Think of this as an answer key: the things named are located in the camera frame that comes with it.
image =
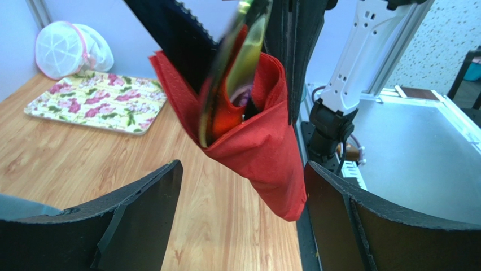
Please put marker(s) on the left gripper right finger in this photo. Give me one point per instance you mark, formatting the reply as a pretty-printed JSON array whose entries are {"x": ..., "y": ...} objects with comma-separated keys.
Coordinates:
[{"x": 357, "y": 230}]

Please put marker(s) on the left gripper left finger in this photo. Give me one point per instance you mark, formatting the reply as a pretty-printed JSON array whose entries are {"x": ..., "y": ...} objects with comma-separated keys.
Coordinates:
[{"x": 126, "y": 229}]

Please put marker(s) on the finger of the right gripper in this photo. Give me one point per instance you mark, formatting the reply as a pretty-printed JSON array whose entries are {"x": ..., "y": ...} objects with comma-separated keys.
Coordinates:
[
  {"x": 291, "y": 36},
  {"x": 181, "y": 36}
]

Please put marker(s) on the purple iridescent spoon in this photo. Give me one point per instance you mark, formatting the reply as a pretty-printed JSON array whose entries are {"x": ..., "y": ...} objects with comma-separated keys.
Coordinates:
[{"x": 227, "y": 89}]

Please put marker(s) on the red paper napkin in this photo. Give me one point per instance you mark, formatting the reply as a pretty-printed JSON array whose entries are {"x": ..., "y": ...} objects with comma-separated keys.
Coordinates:
[{"x": 263, "y": 149}]

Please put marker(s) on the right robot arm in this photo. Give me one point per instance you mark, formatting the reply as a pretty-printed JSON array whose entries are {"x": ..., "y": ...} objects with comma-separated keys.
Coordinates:
[{"x": 335, "y": 109}]

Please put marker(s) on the floral placemat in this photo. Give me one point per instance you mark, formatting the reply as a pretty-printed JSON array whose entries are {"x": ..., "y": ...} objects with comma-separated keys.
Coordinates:
[{"x": 102, "y": 100}]

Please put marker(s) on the white mesh laundry bag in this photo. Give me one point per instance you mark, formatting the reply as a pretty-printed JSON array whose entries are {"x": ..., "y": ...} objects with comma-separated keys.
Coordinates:
[{"x": 63, "y": 48}]

